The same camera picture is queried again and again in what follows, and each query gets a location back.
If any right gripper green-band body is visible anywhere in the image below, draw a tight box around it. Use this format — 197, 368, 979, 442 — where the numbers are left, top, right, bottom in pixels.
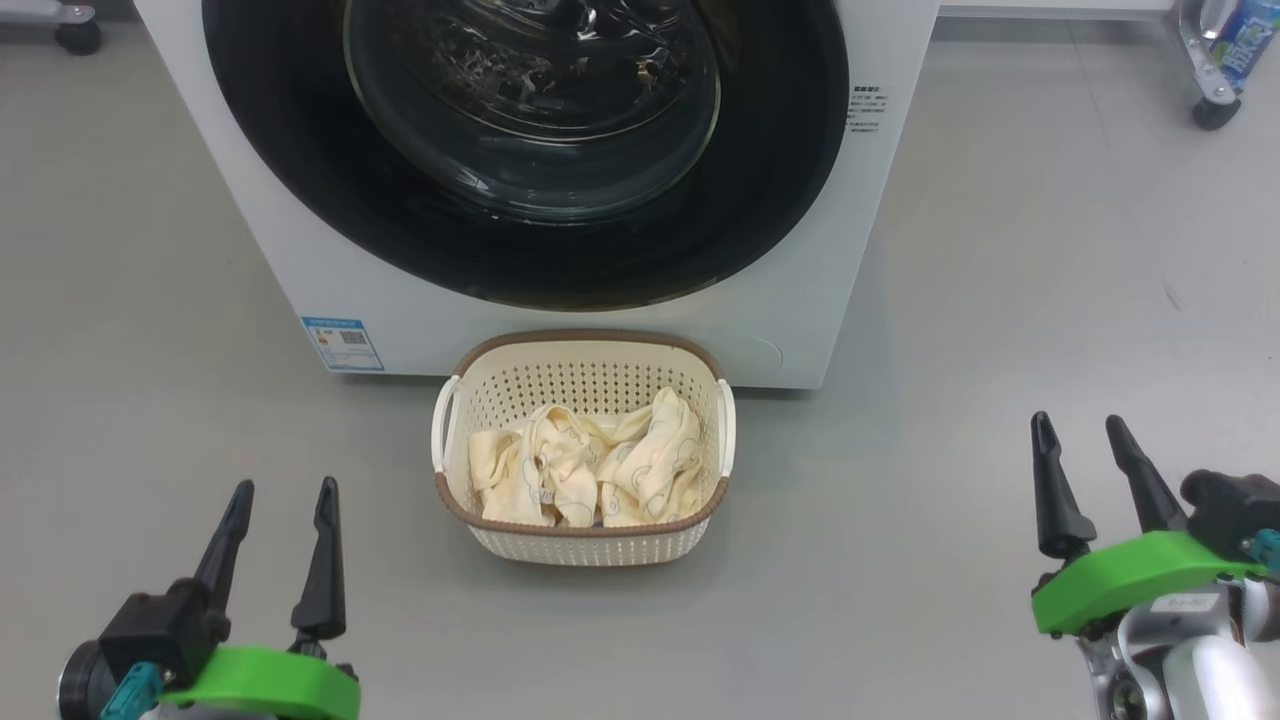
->
1030, 530, 1269, 638

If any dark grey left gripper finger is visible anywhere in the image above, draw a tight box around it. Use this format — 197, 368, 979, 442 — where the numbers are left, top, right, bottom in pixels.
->
193, 479, 256, 613
290, 476, 348, 643

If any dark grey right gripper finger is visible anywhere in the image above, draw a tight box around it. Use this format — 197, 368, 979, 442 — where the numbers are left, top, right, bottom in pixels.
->
1030, 411, 1099, 561
1104, 415, 1191, 537

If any left gripper green-band body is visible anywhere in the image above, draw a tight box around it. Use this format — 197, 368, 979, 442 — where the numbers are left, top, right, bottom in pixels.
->
160, 640, 363, 720

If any round black glass washer door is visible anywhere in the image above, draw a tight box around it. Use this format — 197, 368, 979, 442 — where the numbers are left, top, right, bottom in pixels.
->
203, 0, 851, 311

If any cream perforated basket brown rim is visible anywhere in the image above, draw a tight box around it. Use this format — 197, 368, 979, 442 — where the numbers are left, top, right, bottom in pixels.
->
431, 330, 737, 568

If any white front-load washing machine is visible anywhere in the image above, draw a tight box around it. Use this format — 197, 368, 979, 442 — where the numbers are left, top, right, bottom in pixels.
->
135, 0, 941, 391

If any blue white energy label sticker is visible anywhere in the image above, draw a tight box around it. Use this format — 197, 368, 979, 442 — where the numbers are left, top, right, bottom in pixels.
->
302, 317, 385, 373

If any round white filter cover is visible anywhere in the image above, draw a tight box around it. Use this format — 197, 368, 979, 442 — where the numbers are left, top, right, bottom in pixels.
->
722, 335, 787, 389

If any black text warning sticker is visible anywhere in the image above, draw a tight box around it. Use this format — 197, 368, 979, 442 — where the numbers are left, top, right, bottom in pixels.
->
848, 85, 891, 136

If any bottle with blue label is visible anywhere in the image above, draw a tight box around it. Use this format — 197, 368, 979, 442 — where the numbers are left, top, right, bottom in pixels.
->
1210, 0, 1280, 86

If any black caster with grey bracket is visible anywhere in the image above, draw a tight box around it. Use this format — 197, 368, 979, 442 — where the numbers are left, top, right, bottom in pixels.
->
0, 0, 103, 56

